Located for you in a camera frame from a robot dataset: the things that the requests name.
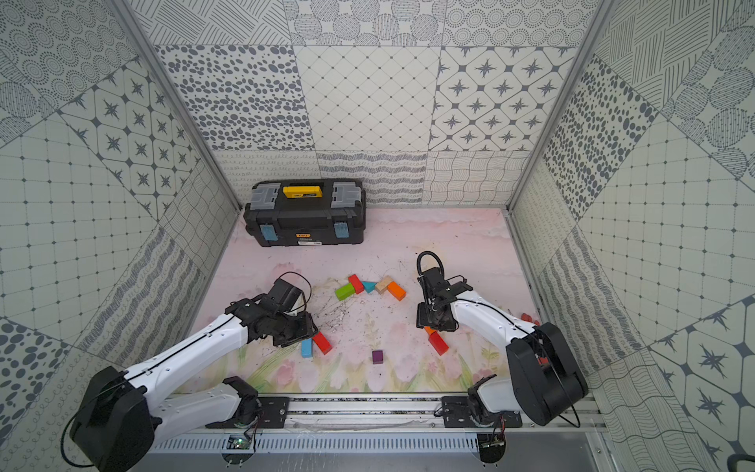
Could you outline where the natural wooden block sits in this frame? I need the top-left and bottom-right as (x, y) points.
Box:
(376, 275), (393, 294)

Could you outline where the red block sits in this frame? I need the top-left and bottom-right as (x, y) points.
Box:
(313, 332), (332, 355)
(348, 275), (365, 294)
(428, 332), (449, 356)

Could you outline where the green block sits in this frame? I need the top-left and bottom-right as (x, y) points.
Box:
(335, 283), (356, 301)

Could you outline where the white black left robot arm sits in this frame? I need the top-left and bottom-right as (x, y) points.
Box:
(67, 296), (319, 471)

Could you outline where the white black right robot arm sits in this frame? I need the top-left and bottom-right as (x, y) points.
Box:
(417, 267), (589, 426)

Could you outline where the light blue block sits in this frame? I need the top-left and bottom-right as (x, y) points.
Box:
(301, 338), (314, 359)

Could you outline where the teal triangle block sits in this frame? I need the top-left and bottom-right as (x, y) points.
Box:
(362, 281), (377, 293)

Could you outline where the red work glove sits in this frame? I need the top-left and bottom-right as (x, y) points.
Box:
(520, 313), (541, 326)

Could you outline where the black plastic toolbox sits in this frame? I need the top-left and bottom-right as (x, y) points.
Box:
(243, 179), (367, 247)

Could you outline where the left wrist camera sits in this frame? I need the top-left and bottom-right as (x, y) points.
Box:
(267, 278), (304, 313)

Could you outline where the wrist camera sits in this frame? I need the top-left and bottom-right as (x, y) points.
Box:
(267, 278), (304, 313)
(418, 267), (448, 296)

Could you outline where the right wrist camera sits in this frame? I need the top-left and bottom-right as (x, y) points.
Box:
(418, 267), (448, 296)

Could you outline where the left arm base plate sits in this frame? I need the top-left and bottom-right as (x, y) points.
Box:
(206, 396), (291, 429)

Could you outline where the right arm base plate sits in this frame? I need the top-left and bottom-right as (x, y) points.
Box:
(434, 395), (523, 429)

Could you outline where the aluminium rail frame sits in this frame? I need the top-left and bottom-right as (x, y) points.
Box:
(120, 388), (609, 438)

